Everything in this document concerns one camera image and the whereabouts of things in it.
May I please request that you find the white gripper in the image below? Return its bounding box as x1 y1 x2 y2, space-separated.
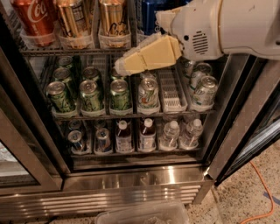
114 0 222 76

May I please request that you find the gold orange soda can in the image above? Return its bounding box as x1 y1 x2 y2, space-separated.
99 0 129 48

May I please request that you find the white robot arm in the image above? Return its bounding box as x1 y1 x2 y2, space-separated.
115 0 280 76

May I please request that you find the blue Pepsi can left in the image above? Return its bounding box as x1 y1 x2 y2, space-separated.
136 0 167 36

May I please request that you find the white 7up can right middle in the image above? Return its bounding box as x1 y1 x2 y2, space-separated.
189 62 213 92

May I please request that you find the empty white shelf tray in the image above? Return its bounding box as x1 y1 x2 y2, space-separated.
157 68 187 113

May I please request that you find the white diet 7up can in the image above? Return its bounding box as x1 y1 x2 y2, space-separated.
138 78 158 109

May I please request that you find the green can second row right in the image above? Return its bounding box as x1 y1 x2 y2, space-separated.
110 69 127 81

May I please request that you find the green can second row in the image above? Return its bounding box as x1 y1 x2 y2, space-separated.
110 69 127 81
82 66 103 88
53 67 78 100

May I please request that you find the white 7up can right front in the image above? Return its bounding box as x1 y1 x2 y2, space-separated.
192 76 218 106

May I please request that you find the green can front right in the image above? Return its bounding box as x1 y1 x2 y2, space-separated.
110 80 132 111

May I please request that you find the green can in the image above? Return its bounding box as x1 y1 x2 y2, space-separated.
80 80 104 112
46 81 75 113
110 80 132 111

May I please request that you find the green can second row middle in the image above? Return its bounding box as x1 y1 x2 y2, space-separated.
82 66 103 88

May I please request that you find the gold soda can left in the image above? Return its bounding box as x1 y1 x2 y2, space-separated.
56 0 91 49

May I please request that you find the green can front middle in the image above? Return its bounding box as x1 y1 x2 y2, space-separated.
80 80 104 112

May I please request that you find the green can second row left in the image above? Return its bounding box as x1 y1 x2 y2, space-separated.
53 67 78 100

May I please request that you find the green can front left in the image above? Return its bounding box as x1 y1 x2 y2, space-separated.
46 81 75 113

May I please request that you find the silver blue can right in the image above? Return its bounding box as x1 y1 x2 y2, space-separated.
95 128 112 154

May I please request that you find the silver blue can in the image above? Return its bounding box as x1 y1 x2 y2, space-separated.
67 130 86 151
95 128 112 154

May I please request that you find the red Coca-Cola can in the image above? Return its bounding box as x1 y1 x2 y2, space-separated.
10 0 54 47

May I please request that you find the stainless steel fridge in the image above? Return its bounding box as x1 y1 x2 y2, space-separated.
0 0 280 222

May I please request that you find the silver blue can left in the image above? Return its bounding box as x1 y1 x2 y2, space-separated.
67 130 86 151

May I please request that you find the clear water bottle left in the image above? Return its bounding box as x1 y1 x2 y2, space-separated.
159 121 180 151

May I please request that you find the clear water bottle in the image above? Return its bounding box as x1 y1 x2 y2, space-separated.
159 121 180 151
179 119 203 150

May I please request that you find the brown tea bottle right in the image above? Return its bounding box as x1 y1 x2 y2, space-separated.
138 118 156 152

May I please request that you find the brown tea bottle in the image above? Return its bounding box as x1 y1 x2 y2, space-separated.
138 118 156 152
115 120 132 153

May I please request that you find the brown tea bottle left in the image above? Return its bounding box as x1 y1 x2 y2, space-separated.
115 120 132 153

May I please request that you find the clear water bottle right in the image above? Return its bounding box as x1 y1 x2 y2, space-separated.
179 119 203 150

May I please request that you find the clear plastic bin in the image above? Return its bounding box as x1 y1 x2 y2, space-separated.
94 200 190 224

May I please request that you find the orange power cable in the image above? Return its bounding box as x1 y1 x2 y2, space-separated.
239 160 277 224

